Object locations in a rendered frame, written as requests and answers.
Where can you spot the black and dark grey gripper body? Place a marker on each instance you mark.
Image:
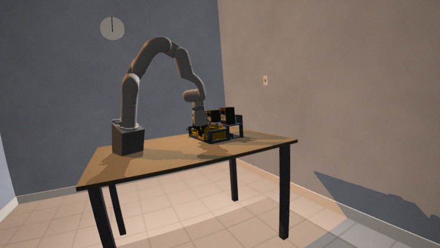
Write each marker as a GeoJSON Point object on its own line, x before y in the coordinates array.
{"type": "Point", "coordinates": [199, 118]}

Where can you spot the grey slanted shelf rack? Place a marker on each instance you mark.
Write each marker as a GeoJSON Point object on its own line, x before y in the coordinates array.
{"type": "Point", "coordinates": [238, 121]}

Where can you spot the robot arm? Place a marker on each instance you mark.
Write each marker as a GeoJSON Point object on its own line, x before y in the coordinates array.
{"type": "Point", "coordinates": [130, 83]}

